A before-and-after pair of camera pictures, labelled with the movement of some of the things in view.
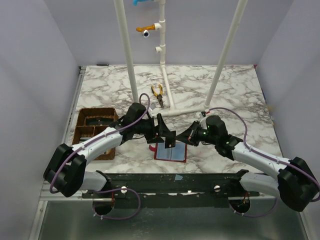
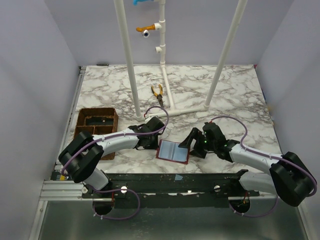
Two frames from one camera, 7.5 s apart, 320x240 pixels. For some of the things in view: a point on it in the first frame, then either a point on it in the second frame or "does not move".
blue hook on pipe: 135,1 does not move
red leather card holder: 178,154 does not move
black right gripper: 194,133 -> 198,143
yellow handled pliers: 159,96 does not move
